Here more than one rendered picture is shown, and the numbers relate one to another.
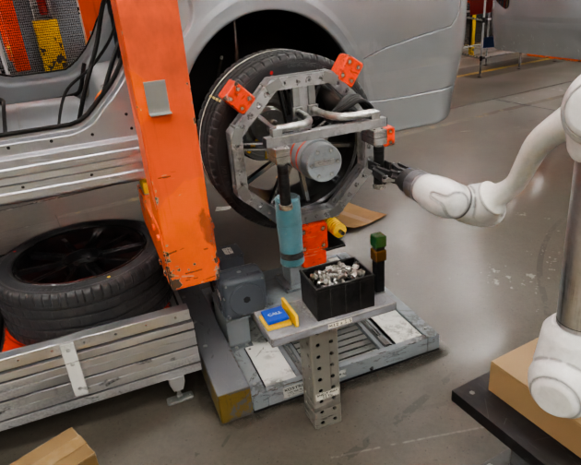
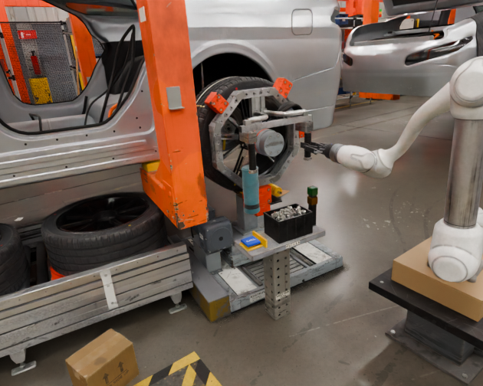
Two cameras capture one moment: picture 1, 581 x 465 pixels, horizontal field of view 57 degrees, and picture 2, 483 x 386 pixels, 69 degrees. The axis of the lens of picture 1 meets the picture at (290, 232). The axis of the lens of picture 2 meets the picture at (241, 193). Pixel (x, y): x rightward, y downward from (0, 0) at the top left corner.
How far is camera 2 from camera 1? 32 cm
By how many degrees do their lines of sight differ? 8
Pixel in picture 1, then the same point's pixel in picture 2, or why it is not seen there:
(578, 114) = (464, 86)
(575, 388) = (463, 260)
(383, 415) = (317, 308)
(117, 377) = (137, 294)
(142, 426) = (155, 328)
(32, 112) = (59, 123)
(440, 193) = (357, 154)
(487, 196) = (383, 157)
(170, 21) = (184, 48)
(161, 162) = (175, 142)
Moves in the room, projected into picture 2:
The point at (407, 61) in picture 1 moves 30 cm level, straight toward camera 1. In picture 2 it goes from (309, 88) to (314, 92)
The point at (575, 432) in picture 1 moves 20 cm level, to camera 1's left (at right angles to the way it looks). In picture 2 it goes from (454, 296) to (406, 304)
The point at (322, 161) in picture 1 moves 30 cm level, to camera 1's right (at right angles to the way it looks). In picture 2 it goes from (273, 143) to (328, 137)
